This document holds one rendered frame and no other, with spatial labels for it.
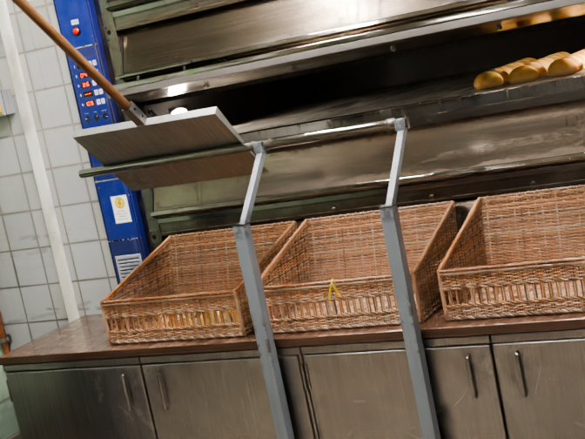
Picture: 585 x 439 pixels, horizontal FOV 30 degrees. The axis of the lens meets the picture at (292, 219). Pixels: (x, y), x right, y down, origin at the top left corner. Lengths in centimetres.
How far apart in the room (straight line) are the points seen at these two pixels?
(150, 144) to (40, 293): 119
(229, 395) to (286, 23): 126
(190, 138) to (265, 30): 52
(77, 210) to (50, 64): 57
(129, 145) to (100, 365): 75
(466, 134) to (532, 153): 23
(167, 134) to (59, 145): 91
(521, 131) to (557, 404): 90
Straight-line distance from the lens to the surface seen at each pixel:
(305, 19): 373
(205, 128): 345
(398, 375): 325
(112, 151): 369
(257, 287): 329
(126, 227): 420
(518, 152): 352
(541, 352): 309
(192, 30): 396
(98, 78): 335
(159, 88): 387
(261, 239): 387
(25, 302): 464
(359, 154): 372
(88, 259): 438
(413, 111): 362
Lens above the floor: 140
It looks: 8 degrees down
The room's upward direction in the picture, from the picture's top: 11 degrees counter-clockwise
